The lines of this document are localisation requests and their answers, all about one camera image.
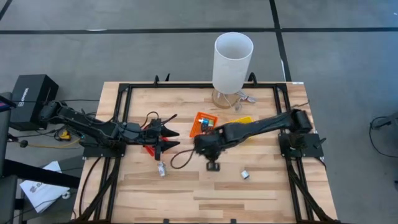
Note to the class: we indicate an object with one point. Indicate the yellow plastic basket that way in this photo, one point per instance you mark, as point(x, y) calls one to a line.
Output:
point(244, 119)

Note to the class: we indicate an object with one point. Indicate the black cardboard box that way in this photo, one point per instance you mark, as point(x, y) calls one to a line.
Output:
point(31, 93)

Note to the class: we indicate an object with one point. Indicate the green watch band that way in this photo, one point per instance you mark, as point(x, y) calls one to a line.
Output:
point(211, 123)

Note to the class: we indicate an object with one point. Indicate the grey power plug adapter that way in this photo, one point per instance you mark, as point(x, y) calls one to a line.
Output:
point(245, 175)

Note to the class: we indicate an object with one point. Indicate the small blue white gadget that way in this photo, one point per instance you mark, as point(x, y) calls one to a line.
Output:
point(202, 120)

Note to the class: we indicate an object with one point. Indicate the dark side desk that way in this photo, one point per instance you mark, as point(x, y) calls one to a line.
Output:
point(7, 140)

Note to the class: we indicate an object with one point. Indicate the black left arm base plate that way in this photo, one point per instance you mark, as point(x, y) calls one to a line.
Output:
point(105, 152)

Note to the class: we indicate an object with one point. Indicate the white shade table lamp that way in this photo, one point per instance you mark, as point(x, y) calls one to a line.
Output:
point(231, 71)

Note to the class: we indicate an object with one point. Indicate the black table frame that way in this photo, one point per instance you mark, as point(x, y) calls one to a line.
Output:
point(202, 85)

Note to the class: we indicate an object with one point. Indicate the orange plastic basket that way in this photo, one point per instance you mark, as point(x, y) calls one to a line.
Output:
point(196, 129)

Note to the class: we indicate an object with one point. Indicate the white floral watch band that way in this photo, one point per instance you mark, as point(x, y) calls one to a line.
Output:
point(161, 169)

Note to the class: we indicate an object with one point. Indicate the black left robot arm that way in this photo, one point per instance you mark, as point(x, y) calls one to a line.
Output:
point(93, 127)

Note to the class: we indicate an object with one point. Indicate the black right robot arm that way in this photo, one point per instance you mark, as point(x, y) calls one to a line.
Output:
point(264, 126)

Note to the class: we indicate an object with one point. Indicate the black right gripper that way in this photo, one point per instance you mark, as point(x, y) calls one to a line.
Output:
point(206, 146)

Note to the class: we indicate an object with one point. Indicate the small yellow black tool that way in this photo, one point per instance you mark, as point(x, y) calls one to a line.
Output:
point(64, 136)

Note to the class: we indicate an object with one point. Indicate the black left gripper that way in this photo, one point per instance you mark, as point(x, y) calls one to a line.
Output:
point(146, 133)

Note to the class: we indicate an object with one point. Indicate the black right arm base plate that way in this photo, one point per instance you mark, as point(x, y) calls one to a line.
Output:
point(308, 151)

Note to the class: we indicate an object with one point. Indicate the white printed paper sheets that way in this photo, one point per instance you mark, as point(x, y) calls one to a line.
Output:
point(43, 193)

